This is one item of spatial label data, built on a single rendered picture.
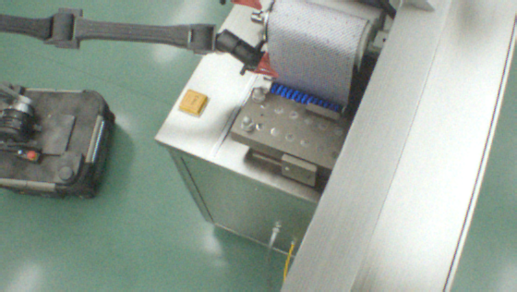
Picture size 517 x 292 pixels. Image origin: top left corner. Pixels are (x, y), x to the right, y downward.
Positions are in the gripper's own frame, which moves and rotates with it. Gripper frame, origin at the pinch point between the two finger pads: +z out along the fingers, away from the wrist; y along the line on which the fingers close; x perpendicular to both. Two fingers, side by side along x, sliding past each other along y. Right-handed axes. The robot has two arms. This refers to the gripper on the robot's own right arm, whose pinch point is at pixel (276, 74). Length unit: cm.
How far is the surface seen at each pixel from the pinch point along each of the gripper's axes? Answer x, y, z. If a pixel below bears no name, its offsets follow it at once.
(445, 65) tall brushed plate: 53, 7, 18
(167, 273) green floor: -110, 53, 24
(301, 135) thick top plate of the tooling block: 3.3, 13.6, 13.5
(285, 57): 10.3, 0.3, -2.3
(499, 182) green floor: -45, -50, 135
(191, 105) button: -24.9, 12.0, -13.8
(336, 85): 13.5, 0.2, 13.0
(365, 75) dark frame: 14.8, -7.3, 19.1
